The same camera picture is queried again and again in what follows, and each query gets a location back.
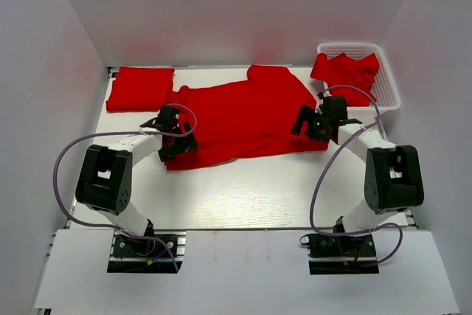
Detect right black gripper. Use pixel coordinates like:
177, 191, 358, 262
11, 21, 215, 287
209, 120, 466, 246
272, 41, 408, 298
291, 105, 331, 143

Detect red t shirt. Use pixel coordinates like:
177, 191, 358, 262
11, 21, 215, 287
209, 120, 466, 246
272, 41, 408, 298
165, 65, 328, 171
105, 67, 175, 113

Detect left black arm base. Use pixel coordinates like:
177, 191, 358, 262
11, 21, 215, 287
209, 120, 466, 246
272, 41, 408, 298
107, 232, 186, 274

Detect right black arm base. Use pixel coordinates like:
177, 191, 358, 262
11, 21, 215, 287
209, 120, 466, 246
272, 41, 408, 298
299, 233, 379, 275

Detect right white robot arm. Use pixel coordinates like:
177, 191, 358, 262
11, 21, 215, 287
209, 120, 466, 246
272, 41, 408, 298
291, 94, 424, 255

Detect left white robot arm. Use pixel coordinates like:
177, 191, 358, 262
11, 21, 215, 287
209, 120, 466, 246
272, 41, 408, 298
75, 103, 198, 255

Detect red t shirts in basket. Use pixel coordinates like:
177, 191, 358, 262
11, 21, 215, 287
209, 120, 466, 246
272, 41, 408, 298
310, 53, 380, 102

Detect folded red t shirt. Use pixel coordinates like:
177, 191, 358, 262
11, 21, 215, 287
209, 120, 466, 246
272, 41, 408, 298
105, 67, 175, 113

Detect white plastic basket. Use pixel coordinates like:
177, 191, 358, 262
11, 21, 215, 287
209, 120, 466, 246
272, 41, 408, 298
317, 42, 401, 114

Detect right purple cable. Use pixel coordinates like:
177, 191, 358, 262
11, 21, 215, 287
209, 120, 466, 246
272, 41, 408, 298
309, 84, 403, 266

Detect purple cable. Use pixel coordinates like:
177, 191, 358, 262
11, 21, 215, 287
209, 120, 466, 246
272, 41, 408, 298
52, 103, 198, 272
309, 84, 403, 266

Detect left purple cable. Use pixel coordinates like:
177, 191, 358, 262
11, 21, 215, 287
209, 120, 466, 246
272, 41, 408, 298
52, 103, 198, 272

